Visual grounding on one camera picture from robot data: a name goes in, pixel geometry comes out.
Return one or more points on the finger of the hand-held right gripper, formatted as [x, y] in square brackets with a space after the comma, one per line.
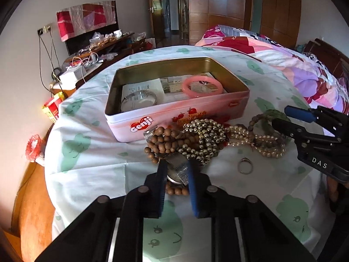
[300, 113]
[289, 129]

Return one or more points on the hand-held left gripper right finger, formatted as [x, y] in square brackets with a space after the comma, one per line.
[193, 185]

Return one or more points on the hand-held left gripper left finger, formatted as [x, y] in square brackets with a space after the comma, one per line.
[163, 181]

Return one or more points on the green bangle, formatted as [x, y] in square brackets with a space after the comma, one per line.
[272, 113]

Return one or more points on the pink tin box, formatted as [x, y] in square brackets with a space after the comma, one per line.
[152, 120]

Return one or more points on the person's right hand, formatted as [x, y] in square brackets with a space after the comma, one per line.
[332, 189]

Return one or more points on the patchwork bed quilt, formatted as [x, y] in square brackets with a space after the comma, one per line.
[286, 60]

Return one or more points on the wooden headboard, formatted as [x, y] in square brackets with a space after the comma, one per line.
[327, 51]

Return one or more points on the silver bangle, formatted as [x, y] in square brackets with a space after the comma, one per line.
[128, 98]

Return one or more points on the pink bangle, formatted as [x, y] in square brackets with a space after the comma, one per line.
[188, 90]

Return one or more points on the small printed card box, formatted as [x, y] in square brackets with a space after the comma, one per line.
[171, 84]

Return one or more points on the wooden wardrobe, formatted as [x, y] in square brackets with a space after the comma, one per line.
[226, 11]

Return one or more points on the red and yellow carton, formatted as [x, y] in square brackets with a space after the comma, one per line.
[53, 106]

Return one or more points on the cup with red plastic bag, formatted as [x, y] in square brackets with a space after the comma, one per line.
[34, 148]

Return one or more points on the white box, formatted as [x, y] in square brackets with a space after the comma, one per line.
[71, 77]

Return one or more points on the wooden television cabinet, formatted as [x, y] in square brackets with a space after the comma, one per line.
[109, 49]

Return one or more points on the white cup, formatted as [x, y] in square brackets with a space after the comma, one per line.
[118, 33]

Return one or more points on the black television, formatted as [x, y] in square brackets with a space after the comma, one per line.
[90, 38]

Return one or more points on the wooden door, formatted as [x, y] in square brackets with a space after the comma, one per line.
[155, 13]

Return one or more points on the wall socket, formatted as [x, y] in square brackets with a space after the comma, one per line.
[45, 29]

